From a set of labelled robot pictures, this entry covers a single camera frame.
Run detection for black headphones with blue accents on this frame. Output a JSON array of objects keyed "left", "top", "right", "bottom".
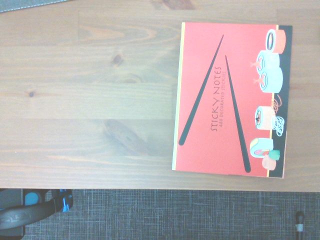
[{"left": 0, "top": 188, "right": 74, "bottom": 237}]

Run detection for grey fabric mat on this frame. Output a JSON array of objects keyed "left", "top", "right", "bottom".
[{"left": 0, "top": 0, "right": 73, "bottom": 15}]

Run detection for black cable with white band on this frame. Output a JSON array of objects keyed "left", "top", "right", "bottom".
[{"left": 294, "top": 211, "right": 306, "bottom": 240}]

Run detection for red sticky notes booklet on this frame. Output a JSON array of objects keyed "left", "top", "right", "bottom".
[{"left": 171, "top": 21, "right": 294, "bottom": 179}]

